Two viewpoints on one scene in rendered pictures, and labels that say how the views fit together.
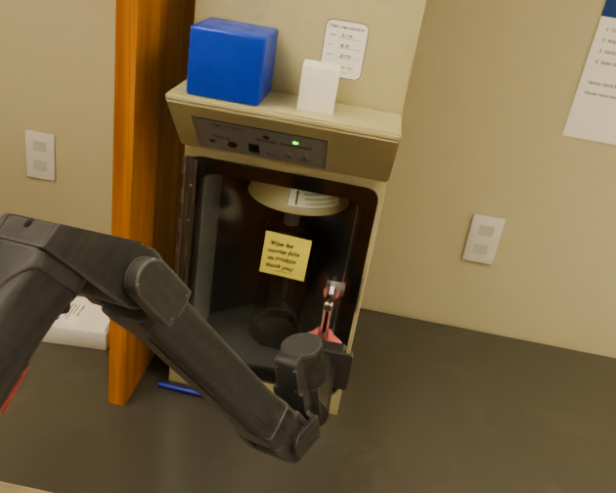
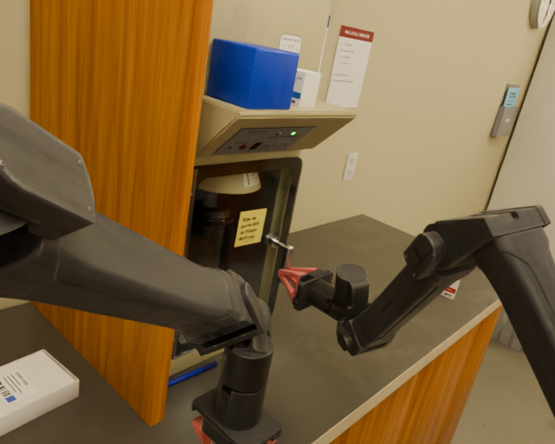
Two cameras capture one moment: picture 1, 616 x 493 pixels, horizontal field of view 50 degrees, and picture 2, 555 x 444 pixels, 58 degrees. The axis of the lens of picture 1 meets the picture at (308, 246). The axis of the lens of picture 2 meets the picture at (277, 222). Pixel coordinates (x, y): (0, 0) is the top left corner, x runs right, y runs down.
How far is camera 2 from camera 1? 0.86 m
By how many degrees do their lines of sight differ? 50
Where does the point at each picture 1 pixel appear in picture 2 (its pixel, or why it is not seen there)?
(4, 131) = not seen: outside the picture
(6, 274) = (542, 253)
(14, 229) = (509, 224)
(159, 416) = not seen: hidden behind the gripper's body
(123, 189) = (181, 213)
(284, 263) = (249, 233)
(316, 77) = (310, 80)
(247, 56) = (289, 70)
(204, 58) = (263, 75)
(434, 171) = not seen: hidden behind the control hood
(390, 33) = (311, 41)
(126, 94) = (193, 120)
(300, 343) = (350, 271)
